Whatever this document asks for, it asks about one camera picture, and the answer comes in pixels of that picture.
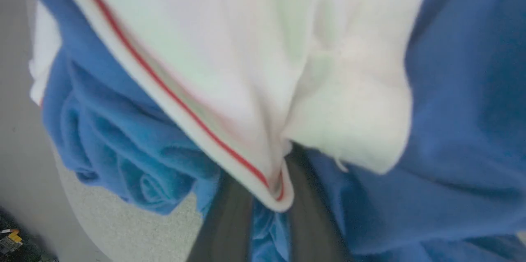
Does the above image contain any dark equipment with yellow part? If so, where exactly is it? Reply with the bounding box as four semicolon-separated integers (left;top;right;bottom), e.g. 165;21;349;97
0;207;58;262

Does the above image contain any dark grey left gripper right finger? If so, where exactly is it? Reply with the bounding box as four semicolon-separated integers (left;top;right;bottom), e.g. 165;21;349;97
283;144;354;262

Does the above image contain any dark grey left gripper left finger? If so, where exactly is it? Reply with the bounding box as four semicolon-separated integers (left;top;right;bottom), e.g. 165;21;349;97
187;172;254;262

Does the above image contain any blue white red-striped garment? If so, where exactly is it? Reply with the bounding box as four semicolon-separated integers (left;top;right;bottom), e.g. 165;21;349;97
16;0;526;262

